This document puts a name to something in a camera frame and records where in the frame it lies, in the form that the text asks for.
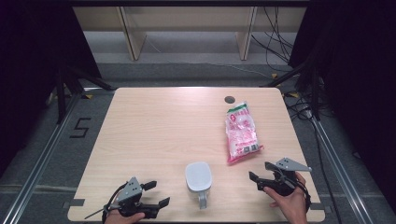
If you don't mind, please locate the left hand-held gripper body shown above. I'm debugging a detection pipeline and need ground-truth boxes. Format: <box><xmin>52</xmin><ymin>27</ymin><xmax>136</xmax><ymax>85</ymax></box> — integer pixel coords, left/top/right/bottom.
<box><xmin>116</xmin><ymin>176</ymin><xmax>158</xmax><ymax>219</ymax></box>

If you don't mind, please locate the black metal stand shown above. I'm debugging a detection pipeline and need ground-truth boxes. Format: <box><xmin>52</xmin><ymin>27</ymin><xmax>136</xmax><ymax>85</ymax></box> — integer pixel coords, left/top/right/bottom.
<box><xmin>55</xmin><ymin>65</ymin><xmax>116</xmax><ymax>125</ymax></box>
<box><xmin>262</xmin><ymin>58</ymin><xmax>322</xmax><ymax>121</ymax></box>

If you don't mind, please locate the pink and white powder bag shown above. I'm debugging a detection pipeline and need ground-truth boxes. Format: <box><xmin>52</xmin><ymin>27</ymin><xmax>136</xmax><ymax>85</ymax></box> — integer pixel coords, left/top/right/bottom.
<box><xmin>224</xmin><ymin>101</ymin><xmax>265</xmax><ymax>164</ymax></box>

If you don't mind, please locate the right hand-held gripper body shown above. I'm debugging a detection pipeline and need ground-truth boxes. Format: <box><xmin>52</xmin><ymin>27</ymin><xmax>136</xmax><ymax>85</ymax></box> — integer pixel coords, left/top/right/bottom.
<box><xmin>257</xmin><ymin>157</ymin><xmax>313</xmax><ymax>197</ymax></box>

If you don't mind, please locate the bundle of black cables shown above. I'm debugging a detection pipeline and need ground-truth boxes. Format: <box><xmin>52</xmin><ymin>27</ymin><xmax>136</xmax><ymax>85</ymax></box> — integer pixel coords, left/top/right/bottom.
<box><xmin>250</xmin><ymin>6</ymin><xmax>296</xmax><ymax>73</ymax></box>

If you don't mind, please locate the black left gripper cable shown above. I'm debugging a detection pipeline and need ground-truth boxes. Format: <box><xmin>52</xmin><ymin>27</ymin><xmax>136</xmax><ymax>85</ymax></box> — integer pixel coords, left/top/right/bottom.
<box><xmin>83</xmin><ymin>181</ymin><xmax>129</xmax><ymax>224</ymax></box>

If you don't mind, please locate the person's right hand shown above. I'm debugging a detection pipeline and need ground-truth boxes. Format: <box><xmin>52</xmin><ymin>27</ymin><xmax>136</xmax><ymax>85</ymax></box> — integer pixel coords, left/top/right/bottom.
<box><xmin>263</xmin><ymin>172</ymin><xmax>309</xmax><ymax>224</ymax></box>

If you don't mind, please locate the pale wooden furniture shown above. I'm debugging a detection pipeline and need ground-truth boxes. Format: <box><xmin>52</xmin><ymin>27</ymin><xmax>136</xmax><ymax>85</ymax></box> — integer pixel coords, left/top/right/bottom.
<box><xmin>73</xmin><ymin>6</ymin><xmax>307</xmax><ymax>62</ymax></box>

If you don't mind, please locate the aluminium floor rail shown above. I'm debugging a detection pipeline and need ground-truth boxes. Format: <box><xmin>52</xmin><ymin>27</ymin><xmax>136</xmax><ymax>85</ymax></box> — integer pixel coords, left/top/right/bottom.
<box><xmin>0</xmin><ymin>91</ymin><xmax>84</xmax><ymax>224</ymax></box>
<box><xmin>311</xmin><ymin>117</ymin><xmax>396</xmax><ymax>217</ymax></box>

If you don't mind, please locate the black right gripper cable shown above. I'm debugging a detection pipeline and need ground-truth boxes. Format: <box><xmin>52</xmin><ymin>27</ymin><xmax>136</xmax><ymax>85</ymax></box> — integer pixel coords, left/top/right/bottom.
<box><xmin>297</xmin><ymin>181</ymin><xmax>313</xmax><ymax>214</ymax></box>

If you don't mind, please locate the clear jar with grey lid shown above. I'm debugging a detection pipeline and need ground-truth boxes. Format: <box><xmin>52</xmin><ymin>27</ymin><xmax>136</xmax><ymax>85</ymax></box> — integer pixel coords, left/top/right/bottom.
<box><xmin>185</xmin><ymin>161</ymin><xmax>213</xmax><ymax>210</ymax></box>

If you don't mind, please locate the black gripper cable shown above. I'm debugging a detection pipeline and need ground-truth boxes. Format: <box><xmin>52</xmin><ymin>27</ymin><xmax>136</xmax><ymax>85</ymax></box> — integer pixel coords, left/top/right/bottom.
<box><xmin>297</xmin><ymin>181</ymin><xmax>313</xmax><ymax>214</ymax></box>
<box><xmin>83</xmin><ymin>181</ymin><xmax>129</xmax><ymax>224</ymax></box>

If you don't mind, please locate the person's left hand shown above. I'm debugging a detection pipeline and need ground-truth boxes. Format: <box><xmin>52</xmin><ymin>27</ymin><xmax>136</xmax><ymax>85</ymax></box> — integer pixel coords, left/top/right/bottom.
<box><xmin>104</xmin><ymin>209</ymin><xmax>146</xmax><ymax>224</ymax></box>

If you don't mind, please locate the black curtain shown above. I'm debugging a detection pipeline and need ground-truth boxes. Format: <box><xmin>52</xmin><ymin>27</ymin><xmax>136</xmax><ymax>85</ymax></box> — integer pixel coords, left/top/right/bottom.
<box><xmin>0</xmin><ymin>0</ymin><xmax>103</xmax><ymax>176</ymax></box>
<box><xmin>289</xmin><ymin>0</ymin><xmax>396</xmax><ymax>214</ymax></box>

